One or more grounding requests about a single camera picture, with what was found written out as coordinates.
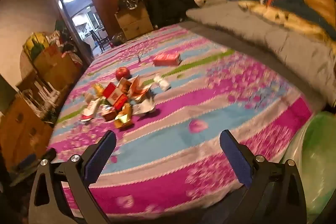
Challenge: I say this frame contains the dark grey bed sheet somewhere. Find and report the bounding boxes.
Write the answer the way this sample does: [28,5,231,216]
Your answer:
[180,20,328,111]

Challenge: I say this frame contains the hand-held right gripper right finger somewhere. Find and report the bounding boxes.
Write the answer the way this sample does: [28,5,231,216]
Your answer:
[219,130,307,224]

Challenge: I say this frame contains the cardboard box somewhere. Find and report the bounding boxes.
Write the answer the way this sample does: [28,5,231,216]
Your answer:
[115,4,154,41]

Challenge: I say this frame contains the cream patterned blanket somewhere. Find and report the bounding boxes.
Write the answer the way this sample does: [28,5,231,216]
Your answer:
[238,0,336,42]

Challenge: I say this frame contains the stacked cardboard boxes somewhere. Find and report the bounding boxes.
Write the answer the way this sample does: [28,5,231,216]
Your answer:
[33,46,82,88]

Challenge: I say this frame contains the small brown box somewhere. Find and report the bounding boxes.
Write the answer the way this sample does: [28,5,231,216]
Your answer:
[101,106,117,122]

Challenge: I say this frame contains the green plastic basin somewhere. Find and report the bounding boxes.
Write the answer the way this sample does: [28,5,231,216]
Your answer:
[283,111,336,224]

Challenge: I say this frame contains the floral printed bed sheet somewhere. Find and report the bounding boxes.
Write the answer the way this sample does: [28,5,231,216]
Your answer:
[47,23,315,224]

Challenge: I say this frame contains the dark wooden chair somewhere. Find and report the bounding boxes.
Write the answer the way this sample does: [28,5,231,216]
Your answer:
[89,30,109,52]

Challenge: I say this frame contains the gold foil box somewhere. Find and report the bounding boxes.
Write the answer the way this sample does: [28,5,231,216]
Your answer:
[114,103,134,128]

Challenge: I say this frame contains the flat red box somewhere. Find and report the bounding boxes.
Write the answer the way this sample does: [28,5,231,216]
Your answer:
[152,52,181,67]

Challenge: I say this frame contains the grey quilt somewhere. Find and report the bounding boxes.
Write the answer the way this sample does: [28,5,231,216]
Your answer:
[186,0,336,98]

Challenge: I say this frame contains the small white bottle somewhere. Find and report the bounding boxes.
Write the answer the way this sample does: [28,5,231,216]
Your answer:
[154,74,172,90]

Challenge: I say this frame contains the shiny dark plastic bag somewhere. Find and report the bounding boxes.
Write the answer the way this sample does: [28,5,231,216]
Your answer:
[118,0,143,10]

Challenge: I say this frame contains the crumpled white paper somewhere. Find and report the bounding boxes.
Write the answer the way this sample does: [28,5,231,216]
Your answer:
[134,98,155,115]

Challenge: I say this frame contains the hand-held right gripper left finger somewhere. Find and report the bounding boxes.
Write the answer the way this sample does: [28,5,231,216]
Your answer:
[28,130,117,224]

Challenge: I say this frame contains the red white carton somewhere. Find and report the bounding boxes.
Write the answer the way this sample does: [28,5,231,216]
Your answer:
[81,98,101,122]

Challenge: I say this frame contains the red apple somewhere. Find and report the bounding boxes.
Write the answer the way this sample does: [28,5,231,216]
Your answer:
[116,67,130,80]

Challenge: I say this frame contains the yellow green bag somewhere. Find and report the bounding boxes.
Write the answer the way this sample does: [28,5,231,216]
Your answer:
[22,32,51,62]

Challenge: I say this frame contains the black clothing pile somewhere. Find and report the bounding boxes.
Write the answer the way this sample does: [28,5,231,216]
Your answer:
[143,0,200,29]

